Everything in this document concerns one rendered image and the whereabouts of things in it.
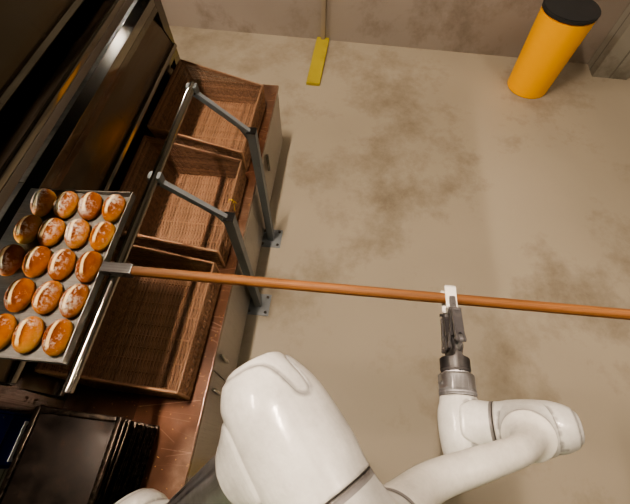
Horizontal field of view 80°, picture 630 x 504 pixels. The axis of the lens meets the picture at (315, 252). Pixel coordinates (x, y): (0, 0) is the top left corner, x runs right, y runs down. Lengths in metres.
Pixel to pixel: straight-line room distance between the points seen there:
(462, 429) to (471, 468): 0.23
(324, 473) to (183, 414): 1.25
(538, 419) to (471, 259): 1.84
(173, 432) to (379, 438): 1.06
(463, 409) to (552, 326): 1.77
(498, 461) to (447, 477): 0.11
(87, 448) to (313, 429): 1.05
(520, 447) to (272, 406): 0.51
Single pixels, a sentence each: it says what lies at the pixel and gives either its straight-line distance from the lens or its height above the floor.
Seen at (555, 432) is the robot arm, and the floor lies 1.36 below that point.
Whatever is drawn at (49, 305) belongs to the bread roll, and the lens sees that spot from 1.26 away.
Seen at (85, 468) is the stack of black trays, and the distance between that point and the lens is 1.44.
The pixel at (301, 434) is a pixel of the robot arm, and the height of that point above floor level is 1.70.
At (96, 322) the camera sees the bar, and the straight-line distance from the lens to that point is 1.22.
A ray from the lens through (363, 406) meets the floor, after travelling 2.21.
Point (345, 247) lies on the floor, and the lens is 2.52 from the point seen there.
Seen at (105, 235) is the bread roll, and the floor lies 1.22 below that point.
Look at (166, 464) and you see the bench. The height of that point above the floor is 0.58.
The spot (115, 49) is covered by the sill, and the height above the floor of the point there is 1.18.
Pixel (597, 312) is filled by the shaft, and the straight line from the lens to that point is 1.30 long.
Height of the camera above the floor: 2.17
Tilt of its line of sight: 61 degrees down
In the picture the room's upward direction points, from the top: 1 degrees clockwise
